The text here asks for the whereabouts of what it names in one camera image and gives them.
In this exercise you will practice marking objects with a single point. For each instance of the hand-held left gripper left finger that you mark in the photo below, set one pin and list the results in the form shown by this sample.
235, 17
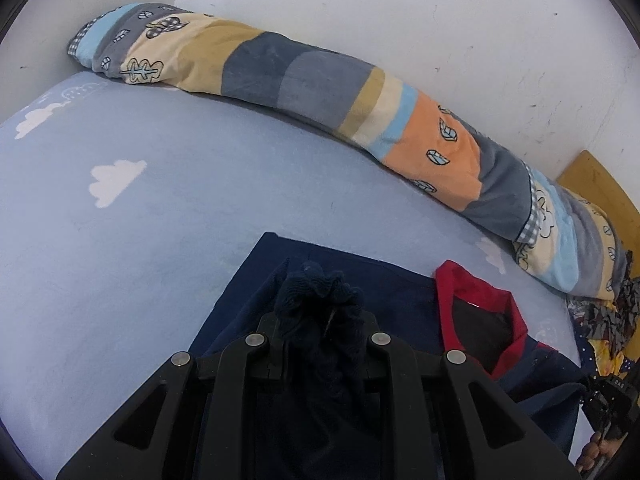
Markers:
272, 355

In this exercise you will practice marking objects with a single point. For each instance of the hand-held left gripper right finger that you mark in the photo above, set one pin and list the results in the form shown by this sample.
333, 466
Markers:
375, 360

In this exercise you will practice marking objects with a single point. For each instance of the navy jacket with red collar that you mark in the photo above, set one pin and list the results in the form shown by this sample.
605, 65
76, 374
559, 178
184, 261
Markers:
400, 300

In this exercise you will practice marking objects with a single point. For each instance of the person's right hand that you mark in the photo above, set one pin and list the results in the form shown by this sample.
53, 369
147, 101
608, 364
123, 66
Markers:
595, 455

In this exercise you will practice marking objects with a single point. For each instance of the blue star-print yellow cloth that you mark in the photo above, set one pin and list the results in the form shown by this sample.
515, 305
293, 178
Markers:
607, 360

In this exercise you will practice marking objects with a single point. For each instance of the dark grey patterned cloth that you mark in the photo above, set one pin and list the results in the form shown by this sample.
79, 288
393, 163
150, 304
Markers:
607, 320

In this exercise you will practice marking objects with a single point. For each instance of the blue cloud-print bed sheet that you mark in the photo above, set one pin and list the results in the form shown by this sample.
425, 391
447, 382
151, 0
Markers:
150, 260

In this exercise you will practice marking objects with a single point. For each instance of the wooden headboard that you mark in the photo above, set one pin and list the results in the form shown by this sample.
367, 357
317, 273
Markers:
595, 180

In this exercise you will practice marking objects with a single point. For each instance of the rolled striped patchwork quilt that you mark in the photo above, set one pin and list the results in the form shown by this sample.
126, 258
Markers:
310, 80

